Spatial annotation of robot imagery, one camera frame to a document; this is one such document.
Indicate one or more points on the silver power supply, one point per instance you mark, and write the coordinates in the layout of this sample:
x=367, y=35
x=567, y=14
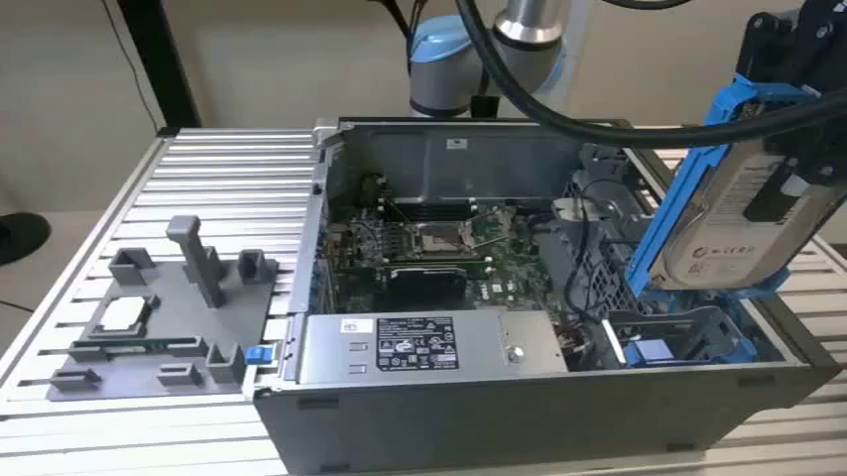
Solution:
x=331, y=357

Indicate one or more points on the CPU socket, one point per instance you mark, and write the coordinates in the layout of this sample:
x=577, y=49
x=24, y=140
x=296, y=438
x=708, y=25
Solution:
x=440, y=240

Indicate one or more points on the hard disk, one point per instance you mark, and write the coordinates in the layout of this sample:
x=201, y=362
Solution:
x=715, y=233

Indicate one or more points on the black RAM slot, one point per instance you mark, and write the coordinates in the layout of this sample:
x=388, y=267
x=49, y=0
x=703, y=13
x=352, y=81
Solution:
x=436, y=213
x=429, y=202

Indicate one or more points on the black metal post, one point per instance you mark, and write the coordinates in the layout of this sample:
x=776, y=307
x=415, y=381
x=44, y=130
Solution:
x=161, y=64

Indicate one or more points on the black graphics card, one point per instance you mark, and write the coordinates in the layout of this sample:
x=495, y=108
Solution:
x=423, y=290

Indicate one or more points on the blue case latch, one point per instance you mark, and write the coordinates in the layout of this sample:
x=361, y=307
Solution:
x=257, y=355

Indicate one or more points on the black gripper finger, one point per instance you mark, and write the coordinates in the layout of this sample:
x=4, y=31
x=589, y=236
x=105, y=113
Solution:
x=771, y=201

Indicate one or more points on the dark grey PC case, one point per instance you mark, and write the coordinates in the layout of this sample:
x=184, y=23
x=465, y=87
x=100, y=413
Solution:
x=463, y=426

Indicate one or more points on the green motherboard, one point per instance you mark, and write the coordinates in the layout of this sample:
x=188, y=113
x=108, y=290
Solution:
x=509, y=277

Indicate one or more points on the silver CPU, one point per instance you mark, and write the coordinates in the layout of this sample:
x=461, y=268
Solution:
x=121, y=315

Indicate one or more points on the grey metal disk bay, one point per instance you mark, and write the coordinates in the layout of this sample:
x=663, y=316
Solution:
x=605, y=287

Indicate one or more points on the small black box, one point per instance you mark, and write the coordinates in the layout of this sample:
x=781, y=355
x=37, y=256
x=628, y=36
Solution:
x=484, y=105

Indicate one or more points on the black round base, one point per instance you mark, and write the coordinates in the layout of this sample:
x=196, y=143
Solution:
x=22, y=238

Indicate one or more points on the grey parts rack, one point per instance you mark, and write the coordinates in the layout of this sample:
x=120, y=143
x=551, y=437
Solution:
x=172, y=307

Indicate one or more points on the green RAM stick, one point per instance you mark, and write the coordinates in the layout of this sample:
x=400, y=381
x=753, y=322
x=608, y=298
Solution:
x=152, y=343

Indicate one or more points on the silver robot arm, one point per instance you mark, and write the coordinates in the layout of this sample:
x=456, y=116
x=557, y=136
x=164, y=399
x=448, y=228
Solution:
x=436, y=79

